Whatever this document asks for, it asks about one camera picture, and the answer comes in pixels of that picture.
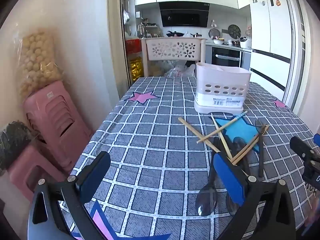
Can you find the black-handled metal spoon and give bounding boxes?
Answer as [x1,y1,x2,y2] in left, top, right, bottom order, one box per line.
[254,119,267,178]
[226,137,250,217]
[196,137,221,217]

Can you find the white rice cooker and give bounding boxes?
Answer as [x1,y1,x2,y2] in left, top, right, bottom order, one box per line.
[239,37,252,49]

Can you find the round multi-hole hanging pan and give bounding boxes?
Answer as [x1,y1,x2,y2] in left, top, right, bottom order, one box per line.
[228,24,241,38]

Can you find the red carton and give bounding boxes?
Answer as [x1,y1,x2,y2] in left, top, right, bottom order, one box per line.
[125,39,143,56]

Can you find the white perforated utensil holder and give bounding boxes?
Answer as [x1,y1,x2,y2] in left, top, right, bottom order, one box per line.
[194,62,252,114]

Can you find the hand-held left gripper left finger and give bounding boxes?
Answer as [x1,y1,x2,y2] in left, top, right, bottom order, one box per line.
[29,151,111,240]

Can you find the bamboo chopstick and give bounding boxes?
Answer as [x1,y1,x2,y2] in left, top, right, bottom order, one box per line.
[178,117,222,153]
[229,124,270,162]
[211,115,232,157]
[232,134,262,166]

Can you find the clear bag of puffed snacks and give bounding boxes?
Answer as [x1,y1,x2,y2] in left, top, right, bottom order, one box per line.
[17,29,63,100]

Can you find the pink plastic stool stack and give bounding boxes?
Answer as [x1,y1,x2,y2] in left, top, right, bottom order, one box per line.
[23,81,93,173]

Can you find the white refrigerator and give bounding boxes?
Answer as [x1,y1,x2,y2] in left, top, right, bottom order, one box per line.
[246,0,296,93]

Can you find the dark plastic bag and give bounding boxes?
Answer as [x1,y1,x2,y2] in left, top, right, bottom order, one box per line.
[0,121,33,178]

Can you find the clear crumpled plastic bags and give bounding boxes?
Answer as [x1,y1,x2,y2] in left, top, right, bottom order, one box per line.
[163,64,197,77]

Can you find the black built-in oven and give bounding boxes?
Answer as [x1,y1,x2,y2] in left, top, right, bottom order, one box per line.
[211,47,243,68]

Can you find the grey checked tablecloth with stars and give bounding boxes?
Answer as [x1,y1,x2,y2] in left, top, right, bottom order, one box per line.
[61,76,320,240]

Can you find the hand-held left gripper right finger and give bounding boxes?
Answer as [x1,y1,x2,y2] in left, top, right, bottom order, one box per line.
[213,151,297,240]

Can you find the chopstick with blue patterned end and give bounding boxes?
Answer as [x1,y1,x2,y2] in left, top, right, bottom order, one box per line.
[196,111,248,144]

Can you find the black range hood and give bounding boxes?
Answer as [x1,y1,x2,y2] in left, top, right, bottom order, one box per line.
[159,2,210,28]

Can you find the gold bottle pack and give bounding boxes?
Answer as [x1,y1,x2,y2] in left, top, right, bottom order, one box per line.
[128,57,143,82]

